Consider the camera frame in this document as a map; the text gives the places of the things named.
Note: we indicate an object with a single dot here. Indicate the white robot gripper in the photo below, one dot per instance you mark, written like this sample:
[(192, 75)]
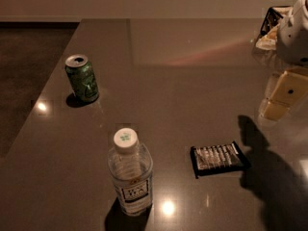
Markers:
[(295, 38)]

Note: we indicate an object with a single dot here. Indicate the clear plastic water bottle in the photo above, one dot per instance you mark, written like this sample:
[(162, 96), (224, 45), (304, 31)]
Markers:
[(130, 165)]

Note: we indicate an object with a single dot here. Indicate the green soda can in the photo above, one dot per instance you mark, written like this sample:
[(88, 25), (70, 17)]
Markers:
[(81, 76)]

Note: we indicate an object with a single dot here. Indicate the black wire basket with contents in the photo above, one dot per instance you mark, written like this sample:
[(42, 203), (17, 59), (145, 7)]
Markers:
[(268, 32)]

